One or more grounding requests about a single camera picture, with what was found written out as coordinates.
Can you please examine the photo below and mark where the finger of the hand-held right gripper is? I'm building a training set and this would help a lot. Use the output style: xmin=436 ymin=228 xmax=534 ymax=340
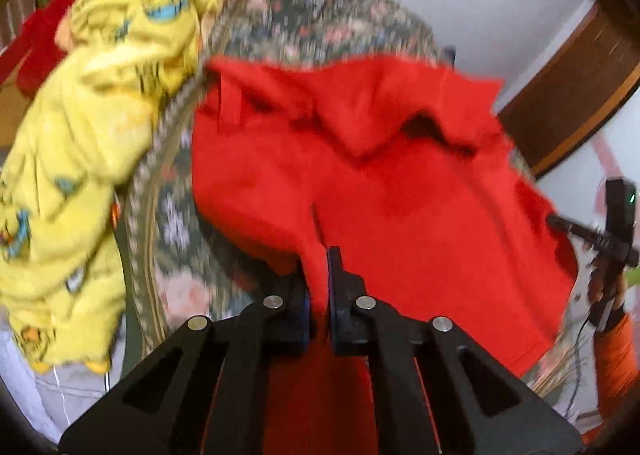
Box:
xmin=544 ymin=213 xmax=603 ymax=250

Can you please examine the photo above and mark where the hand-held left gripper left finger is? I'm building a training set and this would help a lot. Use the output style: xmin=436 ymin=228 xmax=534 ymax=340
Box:
xmin=59 ymin=275 xmax=313 ymax=455

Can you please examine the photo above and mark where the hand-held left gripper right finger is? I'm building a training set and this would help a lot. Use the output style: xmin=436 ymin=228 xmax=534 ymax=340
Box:
xmin=327 ymin=247 xmax=584 ymax=455

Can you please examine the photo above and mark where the red zip jacket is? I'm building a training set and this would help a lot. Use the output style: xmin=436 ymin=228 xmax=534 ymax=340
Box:
xmin=191 ymin=55 xmax=581 ymax=455

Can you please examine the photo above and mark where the person's right forearm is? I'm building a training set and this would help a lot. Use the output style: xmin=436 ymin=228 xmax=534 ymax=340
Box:
xmin=594 ymin=285 xmax=640 ymax=443

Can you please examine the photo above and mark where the person's right hand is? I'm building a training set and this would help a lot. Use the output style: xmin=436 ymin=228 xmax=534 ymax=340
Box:
xmin=587 ymin=255 xmax=629 ymax=318

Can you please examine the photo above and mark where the white heart print sliding door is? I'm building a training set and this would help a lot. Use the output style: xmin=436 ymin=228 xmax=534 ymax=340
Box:
xmin=539 ymin=125 xmax=640 ymax=256

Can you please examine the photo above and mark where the wooden wardrobe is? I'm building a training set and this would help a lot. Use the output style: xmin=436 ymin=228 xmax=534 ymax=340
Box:
xmin=499 ymin=0 xmax=640 ymax=180

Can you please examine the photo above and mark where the yellow cartoon print garment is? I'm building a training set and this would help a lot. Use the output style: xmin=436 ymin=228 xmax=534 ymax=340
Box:
xmin=0 ymin=0 xmax=222 ymax=377

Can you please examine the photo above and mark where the floral bedspread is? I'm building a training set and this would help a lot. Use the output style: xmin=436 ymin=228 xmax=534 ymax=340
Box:
xmin=115 ymin=0 xmax=577 ymax=418

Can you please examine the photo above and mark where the red plush toy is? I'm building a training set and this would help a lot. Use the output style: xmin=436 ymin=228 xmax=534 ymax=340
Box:
xmin=0 ymin=0 xmax=81 ymax=98

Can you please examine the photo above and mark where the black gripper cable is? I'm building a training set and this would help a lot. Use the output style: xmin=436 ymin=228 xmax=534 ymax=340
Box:
xmin=564 ymin=317 xmax=603 ymax=428

